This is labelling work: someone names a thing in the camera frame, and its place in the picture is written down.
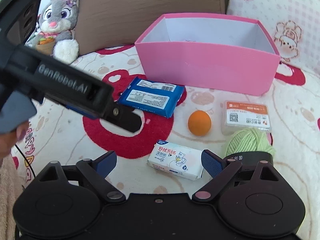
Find green yarn ball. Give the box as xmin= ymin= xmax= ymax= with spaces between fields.
xmin=223 ymin=128 xmax=276 ymax=166

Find pink cardboard box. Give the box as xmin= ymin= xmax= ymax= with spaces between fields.
xmin=135 ymin=13 xmax=280 ymax=96

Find brown pillow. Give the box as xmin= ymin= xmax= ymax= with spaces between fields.
xmin=75 ymin=0 xmax=228 ymax=55

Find blue snack package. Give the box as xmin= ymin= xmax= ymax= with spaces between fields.
xmin=118 ymin=77 xmax=184 ymax=118

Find clear box with orange label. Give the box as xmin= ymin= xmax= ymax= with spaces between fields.
xmin=221 ymin=100 xmax=272 ymax=135

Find white tissue pack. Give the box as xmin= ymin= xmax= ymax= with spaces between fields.
xmin=148 ymin=140 xmax=203 ymax=181

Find person's left hand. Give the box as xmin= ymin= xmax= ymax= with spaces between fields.
xmin=0 ymin=121 xmax=29 ymax=165

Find black cable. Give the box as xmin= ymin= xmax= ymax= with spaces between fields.
xmin=13 ymin=143 xmax=37 ymax=188

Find grey bunny plush toy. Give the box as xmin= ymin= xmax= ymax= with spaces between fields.
xmin=29 ymin=0 xmax=79 ymax=64

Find bear print blanket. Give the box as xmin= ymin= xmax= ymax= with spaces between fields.
xmin=11 ymin=43 xmax=320 ymax=233

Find orange egg-shaped sponge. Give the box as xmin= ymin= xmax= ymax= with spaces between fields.
xmin=188 ymin=110 xmax=212 ymax=137

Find pink checked pillow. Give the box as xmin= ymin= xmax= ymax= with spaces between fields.
xmin=227 ymin=0 xmax=319 ymax=74

